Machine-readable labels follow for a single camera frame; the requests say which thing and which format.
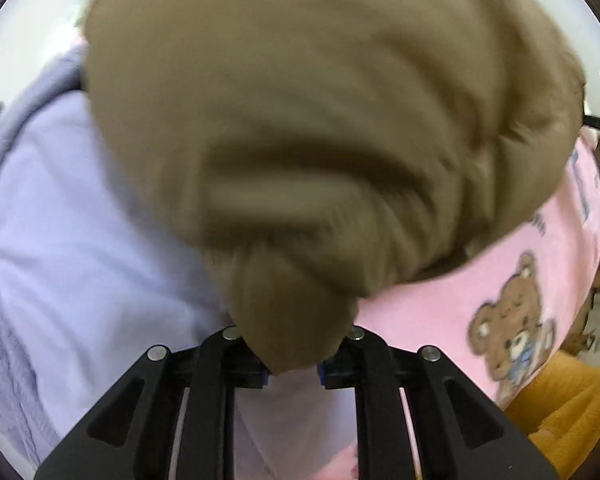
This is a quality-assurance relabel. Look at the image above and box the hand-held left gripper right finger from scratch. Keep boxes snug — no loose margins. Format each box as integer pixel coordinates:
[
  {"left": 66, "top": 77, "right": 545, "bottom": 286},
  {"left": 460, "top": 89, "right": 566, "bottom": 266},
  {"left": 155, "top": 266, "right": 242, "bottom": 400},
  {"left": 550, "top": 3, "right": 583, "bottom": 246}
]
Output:
[{"left": 317, "top": 326, "right": 558, "bottom": 480}]

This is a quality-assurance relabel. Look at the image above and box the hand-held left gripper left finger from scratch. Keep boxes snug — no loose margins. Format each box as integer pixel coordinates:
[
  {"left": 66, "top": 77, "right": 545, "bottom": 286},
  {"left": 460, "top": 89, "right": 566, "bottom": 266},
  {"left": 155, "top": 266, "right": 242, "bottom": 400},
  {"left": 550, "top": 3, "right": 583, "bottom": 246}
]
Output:
[{"left": 34, "top": 326, "right": 272, "bottom": 480}]

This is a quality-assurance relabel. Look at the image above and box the brown puffer jacket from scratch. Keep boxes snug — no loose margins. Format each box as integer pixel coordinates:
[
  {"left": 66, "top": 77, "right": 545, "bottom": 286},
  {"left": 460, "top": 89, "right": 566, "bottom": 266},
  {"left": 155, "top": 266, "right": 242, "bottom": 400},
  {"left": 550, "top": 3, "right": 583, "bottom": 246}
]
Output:
[{"left": 82, "top": 0, "right": 588, "bottom": 376}]

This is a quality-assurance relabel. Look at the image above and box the pink printed blanket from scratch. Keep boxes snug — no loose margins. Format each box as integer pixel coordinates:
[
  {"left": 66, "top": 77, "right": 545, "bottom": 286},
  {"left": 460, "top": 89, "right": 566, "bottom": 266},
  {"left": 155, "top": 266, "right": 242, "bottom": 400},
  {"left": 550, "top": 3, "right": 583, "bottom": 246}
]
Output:
[{"left": 330, "top": 135, "right": 600, "bottom": 480}]

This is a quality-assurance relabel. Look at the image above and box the pale lilac garment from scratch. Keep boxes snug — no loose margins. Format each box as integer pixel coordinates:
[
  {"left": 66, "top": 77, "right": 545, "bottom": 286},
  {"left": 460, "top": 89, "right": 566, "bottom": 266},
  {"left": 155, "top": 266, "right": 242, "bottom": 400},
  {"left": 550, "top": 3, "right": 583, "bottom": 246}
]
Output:
[{"left": 0, "top": 92, "right": 361, "bottom": 480}]

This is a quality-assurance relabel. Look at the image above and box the yellow fleece clothing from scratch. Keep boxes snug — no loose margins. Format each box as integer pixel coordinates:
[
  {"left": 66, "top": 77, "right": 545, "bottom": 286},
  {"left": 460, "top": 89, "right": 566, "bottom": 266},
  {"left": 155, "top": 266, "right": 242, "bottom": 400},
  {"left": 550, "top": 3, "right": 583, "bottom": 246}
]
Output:
[{"left": 502, "top": 350, "right": 600, "bottom": 480}]

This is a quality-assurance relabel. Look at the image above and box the white heart print bedsheet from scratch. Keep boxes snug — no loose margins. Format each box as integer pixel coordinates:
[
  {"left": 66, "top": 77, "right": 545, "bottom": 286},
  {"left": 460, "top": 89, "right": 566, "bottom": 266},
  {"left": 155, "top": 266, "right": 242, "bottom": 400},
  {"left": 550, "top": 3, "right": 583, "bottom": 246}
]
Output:
[{"left": 54, "top": 0, "right": 90, "bottom": 47}]

